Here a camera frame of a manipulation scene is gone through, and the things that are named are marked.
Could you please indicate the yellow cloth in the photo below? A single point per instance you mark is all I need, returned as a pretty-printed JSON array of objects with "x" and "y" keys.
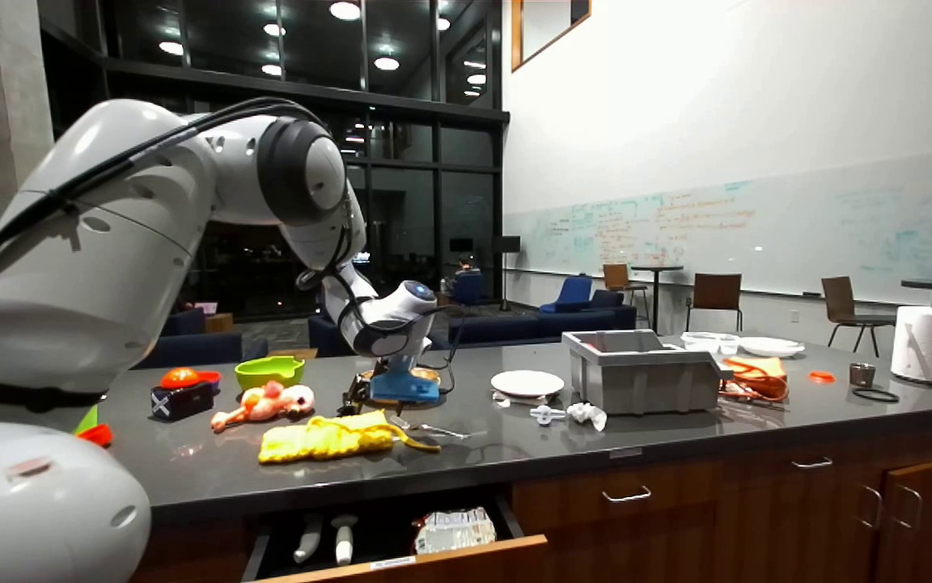
[{"x": 328, "y": 440}]

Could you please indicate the open wooden front drawer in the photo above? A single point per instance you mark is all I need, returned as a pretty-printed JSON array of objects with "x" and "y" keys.
[{"x": 384, "y": 547}]

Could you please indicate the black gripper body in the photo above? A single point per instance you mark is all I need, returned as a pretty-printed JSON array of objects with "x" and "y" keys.
[{"x": 394, "y": 378}]

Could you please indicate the grey metal bin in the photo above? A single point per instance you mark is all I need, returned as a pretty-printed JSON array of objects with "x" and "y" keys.
[{"x": 638, "y": 374}]

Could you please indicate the white plate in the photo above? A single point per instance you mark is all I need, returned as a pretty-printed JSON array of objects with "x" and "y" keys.
[{"x": 526, "y": 385}]

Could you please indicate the orange pink plush toy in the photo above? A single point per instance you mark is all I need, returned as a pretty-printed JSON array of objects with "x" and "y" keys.
[{"x": 267, "y": 403}]

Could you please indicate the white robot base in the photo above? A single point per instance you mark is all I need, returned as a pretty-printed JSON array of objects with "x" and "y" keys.
[{"x": 69, "y": 513}]

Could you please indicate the orange plastic bowl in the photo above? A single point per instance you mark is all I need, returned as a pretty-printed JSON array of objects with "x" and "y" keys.
[{"x": 190, "y": 379}]

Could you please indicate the dark blue sofa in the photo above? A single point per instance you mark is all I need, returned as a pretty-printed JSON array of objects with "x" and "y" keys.
[{"x": 469, "y": 326}]

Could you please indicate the brown chair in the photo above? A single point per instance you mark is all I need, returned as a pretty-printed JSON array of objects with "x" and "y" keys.
[{"x": 718, "y": 292}]

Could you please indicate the green plastic bowl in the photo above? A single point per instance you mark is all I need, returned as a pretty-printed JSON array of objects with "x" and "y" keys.
[{"x": 251, "y": 374}]

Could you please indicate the orange food package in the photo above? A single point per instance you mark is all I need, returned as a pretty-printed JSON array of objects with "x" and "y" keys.
[{"x": 755, "y": 379}]

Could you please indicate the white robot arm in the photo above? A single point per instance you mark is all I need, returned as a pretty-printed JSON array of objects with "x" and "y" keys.
[{"x": 101, "y": 237}]

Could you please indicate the black box white cross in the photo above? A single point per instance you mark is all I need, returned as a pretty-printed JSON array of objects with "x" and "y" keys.
[{"x": 184, "y": 403}]

